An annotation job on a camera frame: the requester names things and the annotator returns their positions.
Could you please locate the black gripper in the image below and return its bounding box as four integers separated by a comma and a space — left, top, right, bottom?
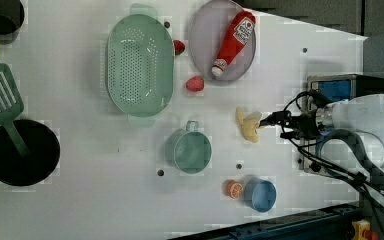
260, 111, 319, 140

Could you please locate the yellow plush banana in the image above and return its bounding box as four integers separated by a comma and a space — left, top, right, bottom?
236, 107, 262, 143

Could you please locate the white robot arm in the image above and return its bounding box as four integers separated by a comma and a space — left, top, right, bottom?
259, 90, 384, 196

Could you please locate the green mug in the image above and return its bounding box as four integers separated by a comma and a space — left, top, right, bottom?
164, 120, 212, 174

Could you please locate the blue cup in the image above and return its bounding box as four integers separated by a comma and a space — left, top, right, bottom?
244, 177, 277, 213

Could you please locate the orange slice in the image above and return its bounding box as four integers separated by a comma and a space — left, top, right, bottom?
226, 180, 243, 199

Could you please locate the large red strawberry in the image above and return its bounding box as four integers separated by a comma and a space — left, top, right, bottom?
185, 76, 204, 92

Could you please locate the red ketchup bottle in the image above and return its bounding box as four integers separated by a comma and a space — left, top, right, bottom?
211, 10, 256, 77

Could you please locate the lilac round plate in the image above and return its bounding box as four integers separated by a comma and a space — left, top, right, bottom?
188, 0, 256, 81

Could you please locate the small red strawberry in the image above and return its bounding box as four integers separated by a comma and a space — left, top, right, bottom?
173, 40, 185, 55

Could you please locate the green perforated colander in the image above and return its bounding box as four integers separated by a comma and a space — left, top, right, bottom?
106, 3, 174, 127

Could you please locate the green slotted spatula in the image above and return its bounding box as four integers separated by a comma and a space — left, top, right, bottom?
0, 63, 29, 157

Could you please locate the black frying pan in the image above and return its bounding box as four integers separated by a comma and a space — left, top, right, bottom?
0, 119, 60, 186

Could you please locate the black cylindrical pot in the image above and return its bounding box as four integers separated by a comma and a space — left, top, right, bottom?
0, 0, 25, 44

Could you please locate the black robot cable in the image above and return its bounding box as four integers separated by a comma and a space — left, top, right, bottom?
279, 90, 384, 203

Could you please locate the blue metal frame rail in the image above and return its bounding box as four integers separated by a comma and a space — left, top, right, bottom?
170, 204, 361, 240

